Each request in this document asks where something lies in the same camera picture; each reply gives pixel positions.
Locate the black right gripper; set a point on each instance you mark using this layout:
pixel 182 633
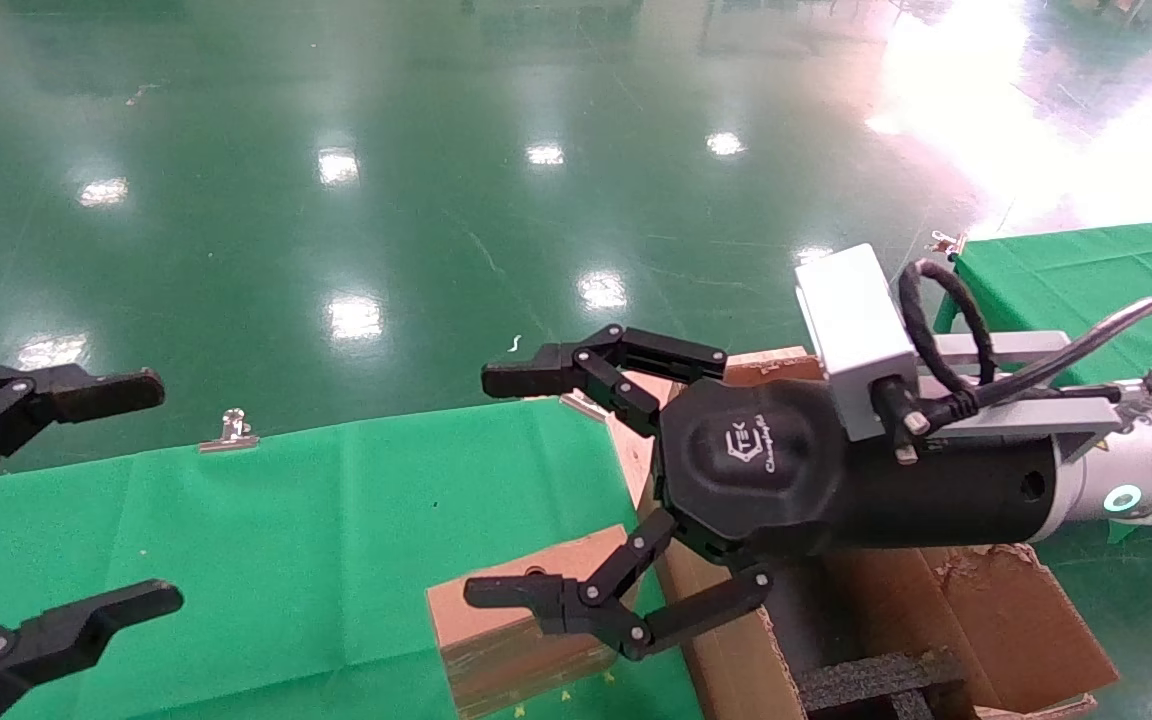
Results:
pixel 766 460

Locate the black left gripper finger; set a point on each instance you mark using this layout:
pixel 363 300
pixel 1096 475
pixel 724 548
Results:
pixel 46 640
pixel 86 392

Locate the small brown cardboard box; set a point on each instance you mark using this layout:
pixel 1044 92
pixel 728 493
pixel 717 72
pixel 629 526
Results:
pixel 506 680

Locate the large open cardboard carton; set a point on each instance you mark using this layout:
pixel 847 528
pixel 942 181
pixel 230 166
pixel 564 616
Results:
pixel 996 620

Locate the silver binder clip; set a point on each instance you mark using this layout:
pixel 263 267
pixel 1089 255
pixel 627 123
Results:
pixel 948 243
pixel 578 404
pixel 231 432

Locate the black foam insert block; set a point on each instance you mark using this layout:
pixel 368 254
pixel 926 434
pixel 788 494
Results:
pixel 866 682

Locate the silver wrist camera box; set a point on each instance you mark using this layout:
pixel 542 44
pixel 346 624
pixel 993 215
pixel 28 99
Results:
pixel 851 320

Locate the silver camera mounting bracket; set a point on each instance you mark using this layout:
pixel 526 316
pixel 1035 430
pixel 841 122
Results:
pixel 1016 415

